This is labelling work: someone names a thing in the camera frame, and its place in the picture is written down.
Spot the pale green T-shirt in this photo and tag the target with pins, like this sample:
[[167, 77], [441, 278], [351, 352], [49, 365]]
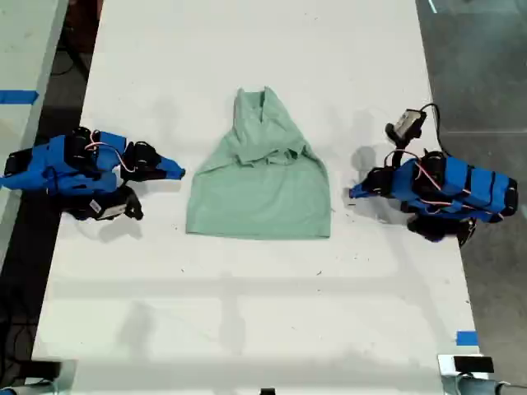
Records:
[[259, 197]]

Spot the pale blue tape strip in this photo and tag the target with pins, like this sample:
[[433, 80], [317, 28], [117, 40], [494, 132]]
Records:
[[432, 5]]

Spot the small black box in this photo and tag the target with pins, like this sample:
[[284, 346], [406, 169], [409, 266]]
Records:
[[46, 369], [472, 364]]

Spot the short blue tape strip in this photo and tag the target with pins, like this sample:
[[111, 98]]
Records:
[[467, 338]]

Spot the white box holder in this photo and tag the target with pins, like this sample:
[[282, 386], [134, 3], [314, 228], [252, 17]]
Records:
[[445, 364]]

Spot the white side table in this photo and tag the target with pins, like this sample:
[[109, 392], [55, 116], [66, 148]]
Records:
[[24, 41]]

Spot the black camera box white label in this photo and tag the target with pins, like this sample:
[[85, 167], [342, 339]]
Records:
[[103, 207]]

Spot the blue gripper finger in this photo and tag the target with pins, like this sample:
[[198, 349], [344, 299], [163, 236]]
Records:
[[171, 165], [169, 175], [364, 194], [364, 186]]

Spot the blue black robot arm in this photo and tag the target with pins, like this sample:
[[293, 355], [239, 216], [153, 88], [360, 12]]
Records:
[[62, 168], [473, 185]]

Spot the short black camera stalk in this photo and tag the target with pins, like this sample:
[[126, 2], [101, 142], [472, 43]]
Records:
[[133, 203], [401, 145]]

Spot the small black clip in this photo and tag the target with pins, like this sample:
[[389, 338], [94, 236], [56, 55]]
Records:
[[267, 391]]

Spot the long blue tape strip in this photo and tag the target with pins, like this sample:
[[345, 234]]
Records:
[[18, 97]]

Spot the pale blue rounded fixture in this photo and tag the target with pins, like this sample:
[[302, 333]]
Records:
[[473, 387], [24, 388]]

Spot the black grey camera box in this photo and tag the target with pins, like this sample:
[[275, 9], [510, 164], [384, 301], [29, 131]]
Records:
[[405, 122]]

